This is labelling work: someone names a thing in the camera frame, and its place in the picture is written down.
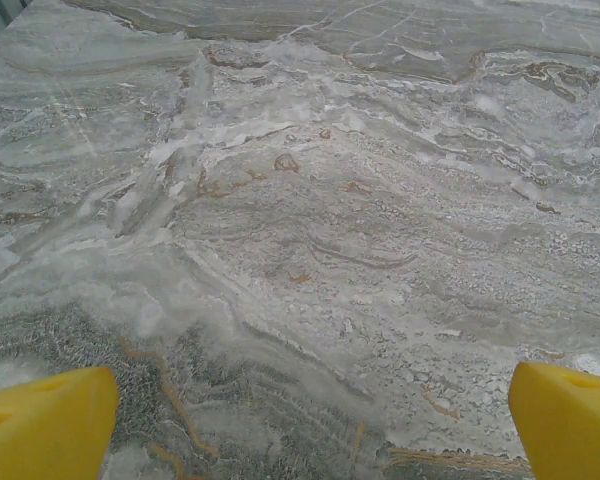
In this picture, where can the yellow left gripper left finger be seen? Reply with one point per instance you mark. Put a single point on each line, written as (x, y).
(45, 425)

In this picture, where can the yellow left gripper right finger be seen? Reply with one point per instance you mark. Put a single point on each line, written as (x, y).
(570, 425)

